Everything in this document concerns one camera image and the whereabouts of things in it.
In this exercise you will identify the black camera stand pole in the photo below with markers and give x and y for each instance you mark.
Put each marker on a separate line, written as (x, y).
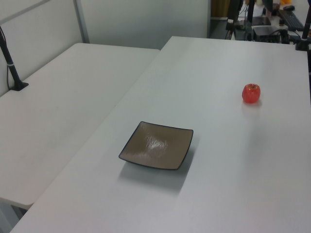
(11, 65)

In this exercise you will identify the black flat tablet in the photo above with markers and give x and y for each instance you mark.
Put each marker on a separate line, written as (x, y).
(262, 21)

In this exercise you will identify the red apple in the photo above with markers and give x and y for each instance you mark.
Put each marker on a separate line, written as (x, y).
(251, 94)

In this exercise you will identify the dark pole with device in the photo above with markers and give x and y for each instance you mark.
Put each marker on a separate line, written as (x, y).
(234, 12)

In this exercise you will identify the grey metal partition frame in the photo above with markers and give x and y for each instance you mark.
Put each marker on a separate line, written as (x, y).
(81, 21)

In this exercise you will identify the black electronics box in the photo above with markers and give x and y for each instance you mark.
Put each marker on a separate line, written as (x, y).
(266, 32)

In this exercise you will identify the white side table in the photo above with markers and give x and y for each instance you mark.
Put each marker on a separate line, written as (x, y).
(60, 109)

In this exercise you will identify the black keyboard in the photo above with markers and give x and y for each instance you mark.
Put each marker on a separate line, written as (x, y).
(292, 20)

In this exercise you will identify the black clamp stand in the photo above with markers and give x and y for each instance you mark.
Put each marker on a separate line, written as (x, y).
(305, 31)

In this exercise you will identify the brown wooden board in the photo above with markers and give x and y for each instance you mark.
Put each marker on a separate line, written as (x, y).
(218, 8)

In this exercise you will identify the black computer mouse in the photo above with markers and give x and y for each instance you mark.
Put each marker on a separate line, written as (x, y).
(289, 8)

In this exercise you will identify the thin dark pole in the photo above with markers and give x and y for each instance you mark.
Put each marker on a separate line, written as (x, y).
(251, 14)

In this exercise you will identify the square brown ceramic plate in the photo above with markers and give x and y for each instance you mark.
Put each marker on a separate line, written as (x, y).
(158, 148)

